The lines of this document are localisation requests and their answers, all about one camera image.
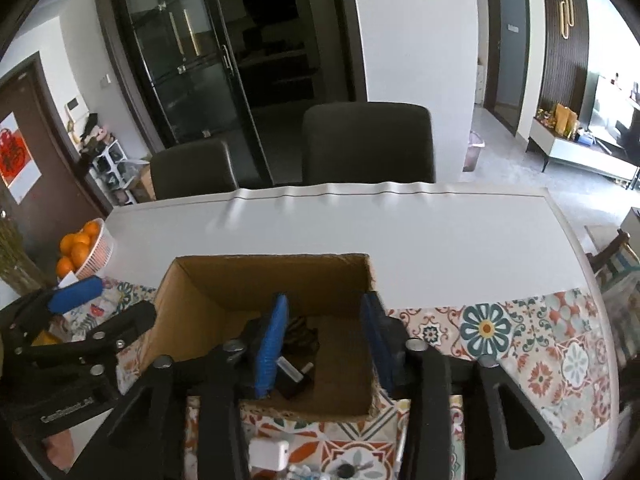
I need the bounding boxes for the black rectangular adapter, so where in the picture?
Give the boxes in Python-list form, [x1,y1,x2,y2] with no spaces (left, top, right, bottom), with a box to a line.
[274,356,314,400]

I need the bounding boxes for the vase with dried flowers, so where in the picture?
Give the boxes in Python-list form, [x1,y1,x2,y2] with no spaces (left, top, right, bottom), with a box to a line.
[0,210,48,296]

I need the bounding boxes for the white basket of oranges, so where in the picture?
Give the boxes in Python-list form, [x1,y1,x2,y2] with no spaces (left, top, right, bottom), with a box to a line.
[55,219,115,281]

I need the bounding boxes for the brown cardboard box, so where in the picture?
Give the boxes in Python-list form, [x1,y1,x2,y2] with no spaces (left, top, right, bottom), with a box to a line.
[140,254,380,422]

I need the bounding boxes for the white cube charger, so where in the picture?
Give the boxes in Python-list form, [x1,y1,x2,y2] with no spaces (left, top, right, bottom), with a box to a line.
[248,438,290,472]

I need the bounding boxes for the brown entrance door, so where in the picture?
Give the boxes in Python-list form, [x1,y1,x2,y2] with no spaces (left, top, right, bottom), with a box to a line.
[1,53,112,268]

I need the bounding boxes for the small astronaut figurine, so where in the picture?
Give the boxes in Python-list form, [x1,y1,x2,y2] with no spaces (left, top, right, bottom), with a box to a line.
[284,464,321,480]

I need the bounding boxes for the white shoe rack shelf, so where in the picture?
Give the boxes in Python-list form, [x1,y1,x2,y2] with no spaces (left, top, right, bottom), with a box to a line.
[86,138,148,207]

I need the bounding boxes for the small black round knob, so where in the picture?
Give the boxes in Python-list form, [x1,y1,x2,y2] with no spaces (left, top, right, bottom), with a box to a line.
[335,463,357,479]

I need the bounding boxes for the patterned tile table runner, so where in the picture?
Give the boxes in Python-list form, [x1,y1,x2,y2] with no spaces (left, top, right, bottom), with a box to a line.
[49,276,614,480]

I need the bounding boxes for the dark chair right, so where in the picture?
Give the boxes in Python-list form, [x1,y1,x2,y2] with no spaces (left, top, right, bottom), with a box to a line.
[302,102,436,185]

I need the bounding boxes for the dark chair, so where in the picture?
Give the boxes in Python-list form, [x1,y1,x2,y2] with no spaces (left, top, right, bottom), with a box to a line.
[150,138,239,200]
[302,102,436,185]

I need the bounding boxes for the dark chair left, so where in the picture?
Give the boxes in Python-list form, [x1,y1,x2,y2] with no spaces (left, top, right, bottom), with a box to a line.
[150,138,239,200]

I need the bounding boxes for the white low tv console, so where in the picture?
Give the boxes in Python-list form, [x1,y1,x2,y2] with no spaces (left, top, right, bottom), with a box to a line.
[526,119,639,190]

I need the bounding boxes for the black glass cabinet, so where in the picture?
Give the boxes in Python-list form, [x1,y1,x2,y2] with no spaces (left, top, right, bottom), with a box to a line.
[96,0,367,188]

